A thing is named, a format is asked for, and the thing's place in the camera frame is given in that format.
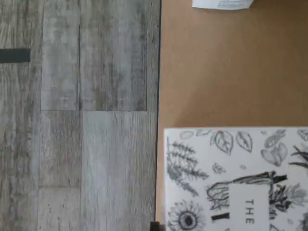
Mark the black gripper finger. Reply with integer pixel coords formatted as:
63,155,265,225
149,220,167,231

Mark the white botanical box yellow strip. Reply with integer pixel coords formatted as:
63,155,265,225
163,127,308,231

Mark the white patterned box group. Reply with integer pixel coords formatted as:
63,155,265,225
156,0,308,231

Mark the black floor tape strip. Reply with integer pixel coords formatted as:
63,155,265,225
0,48,31,64

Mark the black metal shelving rack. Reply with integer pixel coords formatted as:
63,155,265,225
154,0,162,231

